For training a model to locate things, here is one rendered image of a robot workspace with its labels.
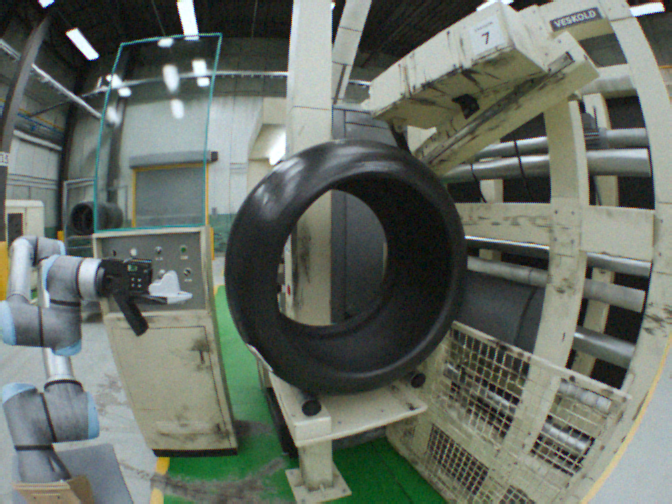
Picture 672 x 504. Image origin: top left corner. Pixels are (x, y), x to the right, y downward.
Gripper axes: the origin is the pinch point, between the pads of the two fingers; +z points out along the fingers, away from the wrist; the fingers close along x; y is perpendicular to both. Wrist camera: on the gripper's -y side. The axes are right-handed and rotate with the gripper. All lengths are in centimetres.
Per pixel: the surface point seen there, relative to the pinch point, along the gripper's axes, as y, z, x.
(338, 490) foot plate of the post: -107, 57, 24
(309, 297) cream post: -5.2, 35.5, 26.7
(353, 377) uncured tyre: -12.1, 34.1, -12.4
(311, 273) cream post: 2.6, 35.4, 26.7
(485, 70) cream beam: 57, 53, -23
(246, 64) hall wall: 572, -26, 913
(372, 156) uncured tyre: 31.8, 32.4, -11.8
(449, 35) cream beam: 67, 47, -17
